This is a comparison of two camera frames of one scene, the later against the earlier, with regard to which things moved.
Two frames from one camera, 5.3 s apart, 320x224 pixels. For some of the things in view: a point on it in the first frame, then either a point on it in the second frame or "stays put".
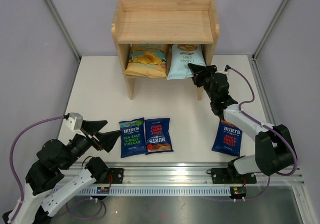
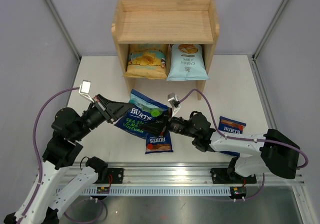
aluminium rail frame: x=190 y=174 stays put
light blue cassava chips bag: x=180 y=56 stays put
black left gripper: x=107 y=139 -> x=112 y=110
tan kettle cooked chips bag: x=147 y=60 stays put
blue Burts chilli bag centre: x=158 y=138 stays put
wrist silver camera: x=227 y=67 -> x=173 y=99
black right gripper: x=199 y=74 -> x=158 y=127
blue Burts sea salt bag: x=132 y=138 -> x=144 y=111
